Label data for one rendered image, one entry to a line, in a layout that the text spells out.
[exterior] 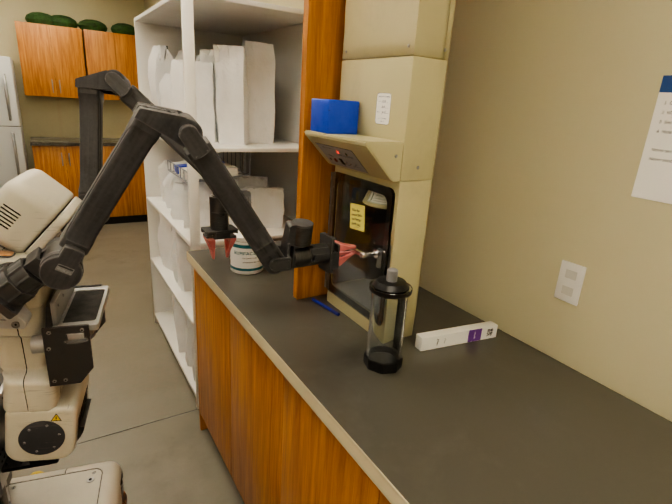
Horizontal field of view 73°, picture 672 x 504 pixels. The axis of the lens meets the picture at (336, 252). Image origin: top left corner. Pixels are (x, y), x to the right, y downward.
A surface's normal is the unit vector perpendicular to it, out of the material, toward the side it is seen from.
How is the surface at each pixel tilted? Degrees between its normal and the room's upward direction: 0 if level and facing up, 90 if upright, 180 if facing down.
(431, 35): 90
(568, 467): 0
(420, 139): 90
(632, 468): 0
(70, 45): 90
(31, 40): 90
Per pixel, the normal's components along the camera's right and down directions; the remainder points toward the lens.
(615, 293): -0.85, 0.11
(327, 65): 0.52, 0.30
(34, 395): 0.33, 0.32
